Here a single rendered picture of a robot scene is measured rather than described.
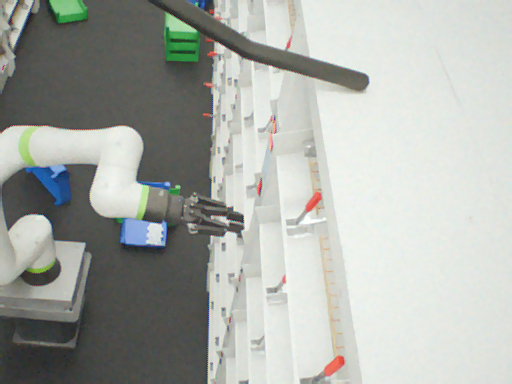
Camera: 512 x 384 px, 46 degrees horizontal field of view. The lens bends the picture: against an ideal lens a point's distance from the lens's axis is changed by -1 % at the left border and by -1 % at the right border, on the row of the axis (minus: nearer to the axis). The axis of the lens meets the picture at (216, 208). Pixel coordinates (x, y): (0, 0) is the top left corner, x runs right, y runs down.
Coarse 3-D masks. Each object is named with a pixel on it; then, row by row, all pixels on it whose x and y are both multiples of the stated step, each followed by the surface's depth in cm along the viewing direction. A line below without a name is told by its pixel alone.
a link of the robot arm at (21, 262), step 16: (0, 144) 172; (0, 160) 169; (0, 176) 170; (0, 192) 174; (0, 208) 177; (0, 224) 181; (0, 240) 185; (0, 256) 188; (16, 256) 197; (0, 272) 192; (16, 272) 197
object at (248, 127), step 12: (240, 84) 182; (252, 84) 182; (252, 96) 178; (252, 108) 175; (252, 120) 168; (252, 132) 168; (252, 144) 165; (252, 156) 162; (252, 168) 159; (252, 180) 156; (252, 192) 151; (252, 204) 150
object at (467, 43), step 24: (432, 0) 100; (456, 0) 101; (480, 0) 101; (504, 0) 102; (432, 24) 94; (456, 24) 95; (480, 24) 96; (504, 24) 97; (456, 48) 90; (480, 48) 91; (504, 48) 92; (456, 72) 86; (480, 72) 87; (504, 72) 87; (456, 96) 82; (480, 96) 83; (504, 96) 83; (480, 120) 79; (504, 120) 80; (480, 144) 76; (504, 144) 76; (504, 168) 73; (504, 192) 70
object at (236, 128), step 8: (232, 128) 195; (240, 128) 195; (240, 136) 195; (240, 144) 193; (240, 152) 190; (240, 160) 188; (240, 176) 183; (240, 184) 181; (240, 192) 179; (240, 200) 177; (240, 208) 175; (240, 248) 165; (240, 256) 163; (240, 264) 162; (232, 280) 154
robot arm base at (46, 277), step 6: (54, 264) 218; (60, 264) 223; (24, 270) 215; (48, 270) 216; (54, 270) 218; (60, 270) 221; (18, 276) 219; (24, 276) 217; (30, 276) 215; (36, 276) 215; (42, 276) 216; (48, 276) 218; (54, 276) 219; (30, 282) 216; (36, 282) 216; (42, 282) 216; (48, 282) 218
